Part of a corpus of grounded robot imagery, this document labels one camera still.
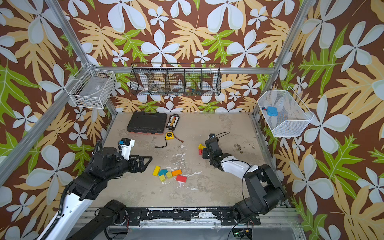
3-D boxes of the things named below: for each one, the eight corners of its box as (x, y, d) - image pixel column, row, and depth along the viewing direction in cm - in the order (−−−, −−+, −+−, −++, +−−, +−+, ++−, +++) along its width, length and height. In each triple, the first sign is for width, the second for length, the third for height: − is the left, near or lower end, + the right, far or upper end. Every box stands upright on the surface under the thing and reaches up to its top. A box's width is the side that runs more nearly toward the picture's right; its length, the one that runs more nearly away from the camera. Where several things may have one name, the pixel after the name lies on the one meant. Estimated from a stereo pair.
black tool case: (127, 135, 108) (125, 131, 104) (134, 115, 121) (132, 111, 117) (164, 135, 108) (164, 131, 104) (167, 115, 121) (166, 111, 117)
